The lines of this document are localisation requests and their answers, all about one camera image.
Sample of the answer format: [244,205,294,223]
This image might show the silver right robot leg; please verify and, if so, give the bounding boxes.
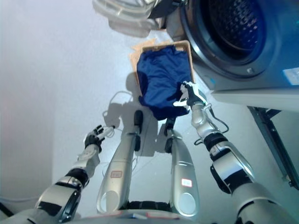
[164,129,199,217]

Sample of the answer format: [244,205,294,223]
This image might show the black right robot foot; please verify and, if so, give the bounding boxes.
[163,116,176,136]

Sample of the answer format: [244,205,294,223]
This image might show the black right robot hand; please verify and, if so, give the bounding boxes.
[173,80,206,111]

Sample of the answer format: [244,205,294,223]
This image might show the grey washing machine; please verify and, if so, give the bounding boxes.
[149,0,299,92]

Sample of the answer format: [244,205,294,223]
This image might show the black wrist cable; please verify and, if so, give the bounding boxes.
[193,109,230,147]

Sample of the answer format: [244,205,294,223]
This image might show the white appliance enclosure panel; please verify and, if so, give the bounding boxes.
[209,86,299,108]

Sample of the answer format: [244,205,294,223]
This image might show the energy label sticker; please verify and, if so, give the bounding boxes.
[281,67,299,87]

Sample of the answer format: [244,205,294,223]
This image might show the silver robot leg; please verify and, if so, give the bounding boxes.
[164,129,199,217]
[96,127,142,214]

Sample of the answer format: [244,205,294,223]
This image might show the brown laundry basket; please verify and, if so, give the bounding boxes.
[135,40,196,98]

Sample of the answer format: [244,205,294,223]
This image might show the black metal frame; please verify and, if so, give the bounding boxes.
[247,105,299,188]

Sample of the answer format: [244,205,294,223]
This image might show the black robot foot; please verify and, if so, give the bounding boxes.
[133,110,144,131]
[163,116,176,136]

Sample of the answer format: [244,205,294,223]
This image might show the dark blue garment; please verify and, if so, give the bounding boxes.
[136,45,192,121]

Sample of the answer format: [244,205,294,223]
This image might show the thin white floor cable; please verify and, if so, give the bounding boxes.
[102,90,141,140]

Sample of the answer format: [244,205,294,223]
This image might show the silver left robot leg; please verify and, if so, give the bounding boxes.
[96,127,142,214]

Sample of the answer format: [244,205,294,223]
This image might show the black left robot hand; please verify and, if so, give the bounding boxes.
[84,125,116,154]

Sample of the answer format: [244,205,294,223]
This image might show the black left robot foot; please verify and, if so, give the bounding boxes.
[133,110,144,131]

